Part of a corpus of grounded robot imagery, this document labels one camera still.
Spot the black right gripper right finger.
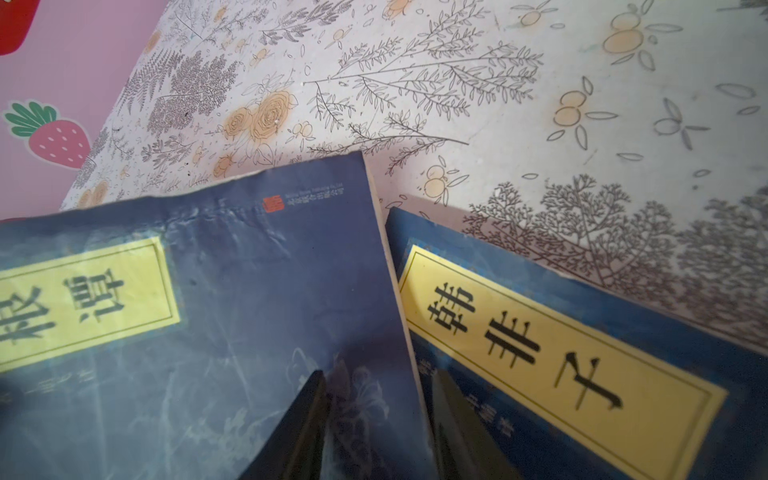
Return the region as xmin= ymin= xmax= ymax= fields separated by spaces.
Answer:
xmin=432 ymin=370 xmax=522 ymax=480

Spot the navy book yellow label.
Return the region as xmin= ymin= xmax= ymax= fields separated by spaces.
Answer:
xmin=1 ymin=153 xmax=436 ymax=479

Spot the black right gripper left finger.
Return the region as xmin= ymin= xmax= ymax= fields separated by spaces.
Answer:
xmin=239 ymin=370 xmax=329 ymax=480

